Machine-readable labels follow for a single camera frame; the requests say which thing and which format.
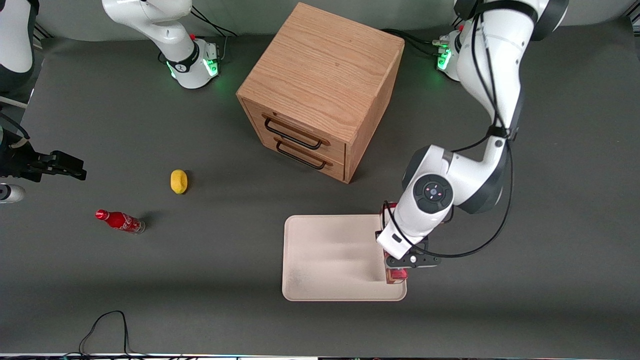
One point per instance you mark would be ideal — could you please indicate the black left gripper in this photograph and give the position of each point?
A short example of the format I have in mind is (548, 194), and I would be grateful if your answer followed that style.
(388, 276)

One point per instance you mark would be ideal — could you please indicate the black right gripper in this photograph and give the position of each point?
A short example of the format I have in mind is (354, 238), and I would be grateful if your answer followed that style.
(17, 162)

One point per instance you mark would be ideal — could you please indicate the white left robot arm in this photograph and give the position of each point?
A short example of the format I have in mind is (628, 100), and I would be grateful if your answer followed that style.
(490, 50)

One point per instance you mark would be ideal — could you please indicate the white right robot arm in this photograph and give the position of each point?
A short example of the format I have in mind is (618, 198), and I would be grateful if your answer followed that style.
(150, 20)

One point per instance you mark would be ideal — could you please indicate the white rectangular tray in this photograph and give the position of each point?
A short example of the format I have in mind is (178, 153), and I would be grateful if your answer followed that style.
(330, 260)

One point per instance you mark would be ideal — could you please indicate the red cola bottle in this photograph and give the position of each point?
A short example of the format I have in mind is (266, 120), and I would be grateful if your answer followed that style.
(120, 220)

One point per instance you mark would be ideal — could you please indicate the yellow lemon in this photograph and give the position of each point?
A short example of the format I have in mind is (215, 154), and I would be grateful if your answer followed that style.
(178, 181)

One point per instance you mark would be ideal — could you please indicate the wooden two-drawer cabinet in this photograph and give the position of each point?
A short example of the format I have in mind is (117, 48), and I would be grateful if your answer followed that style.
(320, 60)

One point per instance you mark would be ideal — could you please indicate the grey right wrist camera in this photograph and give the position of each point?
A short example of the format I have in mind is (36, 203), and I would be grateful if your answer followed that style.
(11, 193)

